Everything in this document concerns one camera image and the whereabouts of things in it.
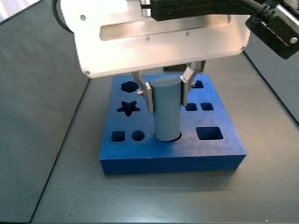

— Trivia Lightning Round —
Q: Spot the black camera cable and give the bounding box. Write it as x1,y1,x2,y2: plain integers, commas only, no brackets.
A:
232,0,278,19

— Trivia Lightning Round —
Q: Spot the light blue oval peg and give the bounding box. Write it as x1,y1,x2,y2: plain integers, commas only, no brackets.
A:
151,77,182,142

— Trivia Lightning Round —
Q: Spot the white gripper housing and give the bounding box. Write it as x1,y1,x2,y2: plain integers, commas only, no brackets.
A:
60,0,250,112

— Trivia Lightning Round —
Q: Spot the blue foam shape board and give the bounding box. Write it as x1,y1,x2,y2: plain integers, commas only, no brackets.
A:
99,74,247,175

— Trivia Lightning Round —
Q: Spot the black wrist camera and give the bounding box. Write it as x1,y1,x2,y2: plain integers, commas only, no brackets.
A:
150,0,299,60

